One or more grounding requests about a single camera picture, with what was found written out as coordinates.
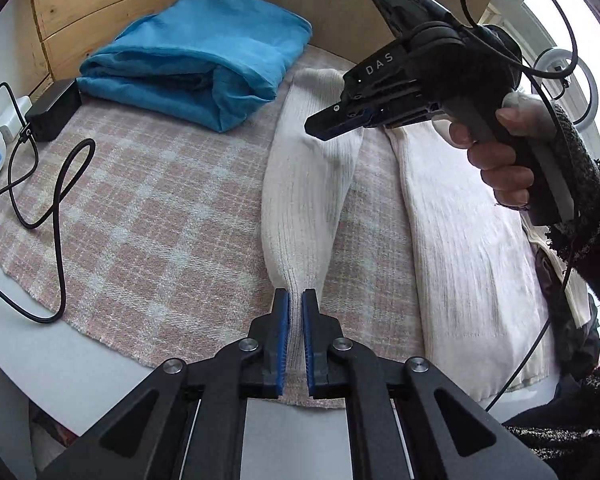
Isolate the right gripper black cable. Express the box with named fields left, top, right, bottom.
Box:
left=459, top=0, right=581, bottom=411

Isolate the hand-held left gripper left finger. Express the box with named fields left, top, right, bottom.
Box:
left=39, top=287, right=291, bottom=480

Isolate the pink plaid blanket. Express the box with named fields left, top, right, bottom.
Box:
left=0, top=45, right=531, bottom=411

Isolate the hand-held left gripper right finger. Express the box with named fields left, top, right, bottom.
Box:
left=302, top=288, right=557, bottom=480

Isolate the orange wooden panel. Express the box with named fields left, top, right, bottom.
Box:
left=29, top=0, right=217, bottom=84

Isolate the black plug cable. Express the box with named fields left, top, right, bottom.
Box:
left=0, top=82, right=28, bottom=133

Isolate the folded blue cloth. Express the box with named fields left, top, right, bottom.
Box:
left=76, top=0, right=314, bottom=134

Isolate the person's right hand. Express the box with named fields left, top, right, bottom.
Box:
left=447, top=92, right=561, bottom=211

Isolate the white knit sweater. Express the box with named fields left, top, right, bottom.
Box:
left=257, top=66, right=598, bottom=408

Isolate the person's right forearm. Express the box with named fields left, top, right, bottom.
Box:
left=544, top=100, right=600, bottom=322

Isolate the person's dark clothing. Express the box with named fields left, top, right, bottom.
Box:
left=500, top=355, right=600, bottom=480

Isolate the black power adapter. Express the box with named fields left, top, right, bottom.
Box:
left=26, top=78, right=83, bottom=142

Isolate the black adapter cable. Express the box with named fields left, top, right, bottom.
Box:
left=0, top=125, right=97, bottom=324

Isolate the white window frame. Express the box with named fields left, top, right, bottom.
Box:
left=485, top=0, right=600, bottom=161

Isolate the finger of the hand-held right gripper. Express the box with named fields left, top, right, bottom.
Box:
left=304, top=96, right=381, bottom=141

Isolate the white plug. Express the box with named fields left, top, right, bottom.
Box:
left=0, top=96, right=34, bottom=142

